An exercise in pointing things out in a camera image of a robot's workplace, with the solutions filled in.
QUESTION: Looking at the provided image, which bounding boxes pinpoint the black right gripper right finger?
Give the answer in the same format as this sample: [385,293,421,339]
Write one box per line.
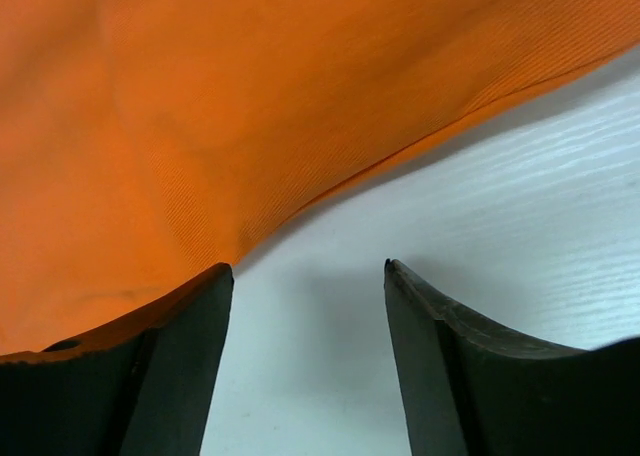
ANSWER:
[384,260,639,456]

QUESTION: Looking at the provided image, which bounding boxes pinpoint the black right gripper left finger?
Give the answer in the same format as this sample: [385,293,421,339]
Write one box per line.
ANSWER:
[1,264,234,455]

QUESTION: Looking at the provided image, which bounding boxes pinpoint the orange trousers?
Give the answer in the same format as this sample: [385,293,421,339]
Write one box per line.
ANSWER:
[1,0,639,353]

